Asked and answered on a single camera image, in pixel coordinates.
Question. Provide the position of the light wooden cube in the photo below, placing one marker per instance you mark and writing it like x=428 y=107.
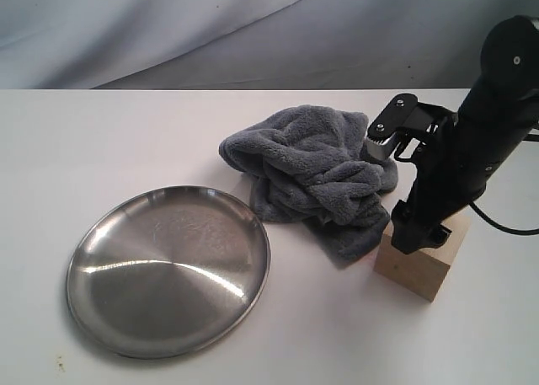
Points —
x=424 y=271

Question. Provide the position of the round stainless steel plate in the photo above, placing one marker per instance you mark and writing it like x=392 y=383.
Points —
x=168 y=272

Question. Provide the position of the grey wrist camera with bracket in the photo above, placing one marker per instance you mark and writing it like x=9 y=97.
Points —
x=405 y=119

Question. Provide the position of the white backdrop sheet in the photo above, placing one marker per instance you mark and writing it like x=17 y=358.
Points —
x=247 y=44

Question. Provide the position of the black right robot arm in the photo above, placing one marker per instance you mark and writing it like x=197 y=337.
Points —
x=501 y=108

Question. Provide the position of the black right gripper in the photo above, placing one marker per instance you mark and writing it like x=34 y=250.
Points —
x=438 y=192

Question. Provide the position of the grey fleece towel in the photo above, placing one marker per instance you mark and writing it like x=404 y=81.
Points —
x=310 y=164

